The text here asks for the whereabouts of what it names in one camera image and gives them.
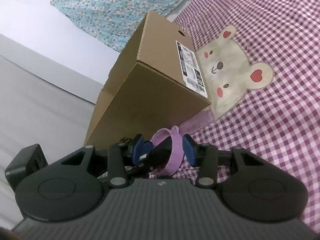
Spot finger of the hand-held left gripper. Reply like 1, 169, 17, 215
150, 144, 173, 172
126, 141, 156, 177

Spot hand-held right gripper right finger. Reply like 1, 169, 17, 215
182, 134, 273, 188

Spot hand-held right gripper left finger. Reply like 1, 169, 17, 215
47, 134, 145, 188

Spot purple round container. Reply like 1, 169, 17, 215
149, 126, 185, 177

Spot brown cardboard box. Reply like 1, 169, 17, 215
84, 10, 212, 153

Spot purple checkered bear bedsheet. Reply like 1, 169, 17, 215
147, 0, 320, 230

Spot blue floral wall cloth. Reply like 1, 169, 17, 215
50, 0, 210, 53

